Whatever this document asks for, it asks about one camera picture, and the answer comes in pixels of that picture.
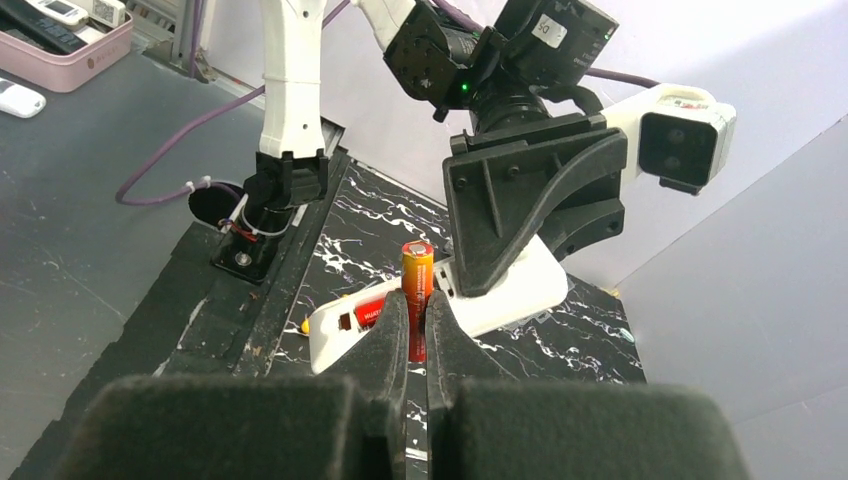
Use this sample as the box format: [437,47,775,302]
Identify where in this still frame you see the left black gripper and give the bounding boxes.
[384,1,628,297]

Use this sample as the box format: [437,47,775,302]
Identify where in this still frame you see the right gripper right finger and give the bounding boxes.
[425,292,750,479]

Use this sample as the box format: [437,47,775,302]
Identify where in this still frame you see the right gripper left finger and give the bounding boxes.
[56,291,408,479]

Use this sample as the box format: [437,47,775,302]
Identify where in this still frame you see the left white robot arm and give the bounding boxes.
[215,1,627,297]

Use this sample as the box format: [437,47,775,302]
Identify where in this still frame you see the spare white remote control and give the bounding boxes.
[1,78,47,119]

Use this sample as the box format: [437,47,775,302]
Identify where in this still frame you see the small green white cap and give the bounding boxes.
[618,328,635,344]

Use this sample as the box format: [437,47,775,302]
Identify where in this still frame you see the pink tray of remotes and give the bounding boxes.
[1,1,134,93]

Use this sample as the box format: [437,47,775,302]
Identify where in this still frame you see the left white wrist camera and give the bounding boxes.
[600,83,737,196]

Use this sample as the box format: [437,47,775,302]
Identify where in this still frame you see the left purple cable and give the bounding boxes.
[115,0,664,208]

